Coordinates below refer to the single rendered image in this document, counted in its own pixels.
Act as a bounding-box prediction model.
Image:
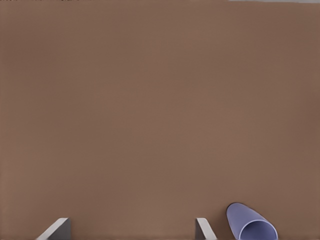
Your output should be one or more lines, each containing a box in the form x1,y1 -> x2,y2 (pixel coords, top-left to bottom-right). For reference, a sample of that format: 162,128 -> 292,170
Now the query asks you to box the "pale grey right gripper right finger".
195,217 -> 218,240

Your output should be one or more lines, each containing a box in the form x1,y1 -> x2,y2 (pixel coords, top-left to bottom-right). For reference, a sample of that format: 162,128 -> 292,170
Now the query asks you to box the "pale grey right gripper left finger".
36,217 -> 72,240

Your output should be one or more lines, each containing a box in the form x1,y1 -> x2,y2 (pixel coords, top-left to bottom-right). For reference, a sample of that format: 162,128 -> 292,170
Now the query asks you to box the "purple cup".
226,202 -> 279,240

